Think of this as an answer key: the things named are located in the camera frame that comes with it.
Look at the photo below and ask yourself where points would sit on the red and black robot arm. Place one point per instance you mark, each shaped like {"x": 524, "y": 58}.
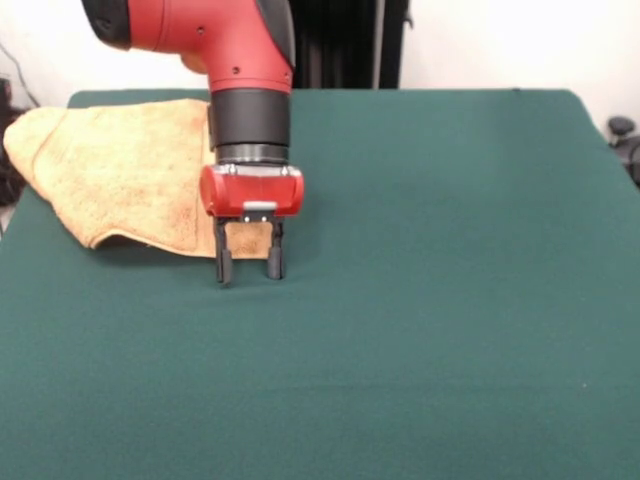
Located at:
{"x": 240, "y": 65}

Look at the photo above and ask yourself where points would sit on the dark wheeled stand base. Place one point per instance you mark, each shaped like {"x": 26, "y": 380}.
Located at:
{"x": 622, "y": 127}

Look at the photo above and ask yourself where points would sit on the tan terry towel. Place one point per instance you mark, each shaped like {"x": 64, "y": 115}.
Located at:
{"x": 125, "y": 180}

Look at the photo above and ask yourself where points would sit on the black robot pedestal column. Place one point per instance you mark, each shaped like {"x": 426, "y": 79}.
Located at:
{"x": 345, "y": 45}

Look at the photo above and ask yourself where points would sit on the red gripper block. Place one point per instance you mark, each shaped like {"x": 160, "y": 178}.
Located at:
{"x": 250, "y": 192}

